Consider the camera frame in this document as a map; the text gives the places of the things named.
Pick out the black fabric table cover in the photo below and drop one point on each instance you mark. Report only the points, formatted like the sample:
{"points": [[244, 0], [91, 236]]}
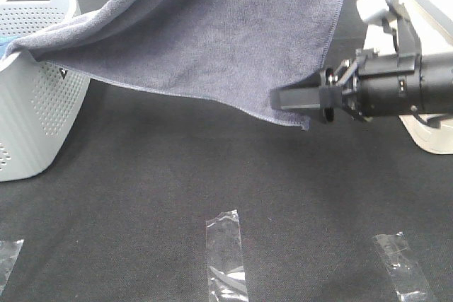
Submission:
{"points": [[120, 214]]}

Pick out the light blue cloth in basket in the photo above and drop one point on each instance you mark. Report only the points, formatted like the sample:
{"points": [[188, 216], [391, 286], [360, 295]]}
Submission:
{"points": [[4, 42]]}

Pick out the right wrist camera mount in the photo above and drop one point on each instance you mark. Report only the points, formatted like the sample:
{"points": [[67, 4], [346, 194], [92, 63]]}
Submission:
{"points": [[393, 17]]}

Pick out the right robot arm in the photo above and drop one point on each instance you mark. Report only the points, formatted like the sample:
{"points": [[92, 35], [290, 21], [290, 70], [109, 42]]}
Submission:
{"points": [[436, 91]]}

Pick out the grey perforated laundry basket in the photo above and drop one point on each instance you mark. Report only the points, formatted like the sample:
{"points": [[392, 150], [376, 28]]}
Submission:
{"points": [[39, 100]]}

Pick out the clear tape strip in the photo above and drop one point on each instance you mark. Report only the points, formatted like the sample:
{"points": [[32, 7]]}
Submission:
{"points": [[226, 275], [403, 268], [9, 252]]}

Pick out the right clear tape strip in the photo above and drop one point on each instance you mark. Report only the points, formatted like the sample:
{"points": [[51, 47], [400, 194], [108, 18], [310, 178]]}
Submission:
{"points": [[403, 268]]}

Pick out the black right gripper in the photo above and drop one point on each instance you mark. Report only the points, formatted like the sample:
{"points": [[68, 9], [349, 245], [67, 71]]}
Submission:
{"points": [[370, 85]]}

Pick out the dark blue-grey towel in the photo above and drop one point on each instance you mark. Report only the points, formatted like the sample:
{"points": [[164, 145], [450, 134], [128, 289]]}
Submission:
{"points": [[230, 51]]}

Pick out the left clear tape strip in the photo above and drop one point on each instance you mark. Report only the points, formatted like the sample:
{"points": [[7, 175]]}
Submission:
{"points": [[9, 252]]}

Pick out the middle clear tape strip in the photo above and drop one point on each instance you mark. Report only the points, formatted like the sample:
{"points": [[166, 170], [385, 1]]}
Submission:
{"points": [[226, 275]]}

